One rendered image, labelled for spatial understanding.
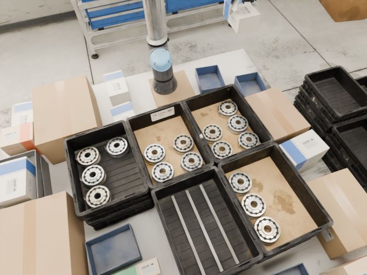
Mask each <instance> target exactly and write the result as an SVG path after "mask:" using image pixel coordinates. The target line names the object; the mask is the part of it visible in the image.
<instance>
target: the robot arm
mask: <svg viewBox="0 0 367 275"><path fill-rule="evenodd" d="M239 1H240V0H231V3H230V8H229V15H230V14H231V13H232V11H237V9H238V3H239ZM245 2H251V4H252V5H253V6H254V7H255V6H258V5H257V3H256V0H242V3H243V4H244V3H245ZM142 3H143V8H144V14H145V20H146V25H147V31H148V34H149V35H148V36H147V38H146V40H147V47H148V49H149V54H150V63H151V66H152V72H153V82H152V86H153V90H154V91H155V92H156V93H158V94H160V95H168V94H171V93H173V92H174V91H175V90H176V89H177V80H176V78H175V76H174V74H173V65H172V57H171V54H170V52H169V48H168V39H167V35H166V34H165V33H164V30H163V22H162V14H161V6H160V1H159V0H142Z"/></svg>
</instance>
